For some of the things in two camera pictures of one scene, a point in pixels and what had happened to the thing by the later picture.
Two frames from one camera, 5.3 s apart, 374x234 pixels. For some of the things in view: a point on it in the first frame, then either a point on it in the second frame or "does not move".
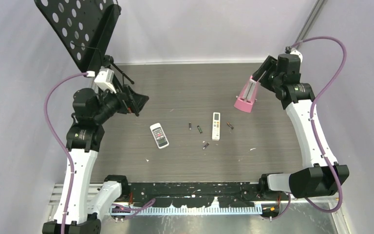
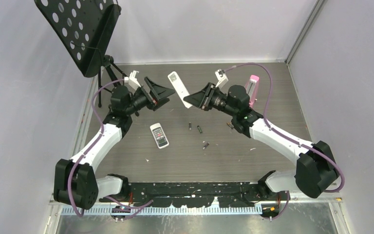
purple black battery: (205, 146) does not move
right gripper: (269, 65) → (203, 98)
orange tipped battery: (231, 126) does not move
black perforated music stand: (85, 29) does not move
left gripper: (128, 101) → (159, 93)
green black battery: (200, 130) does not move
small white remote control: (159, 135) does not move
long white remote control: (215, 126) → (182, 92)
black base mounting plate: (195, 195) does not move
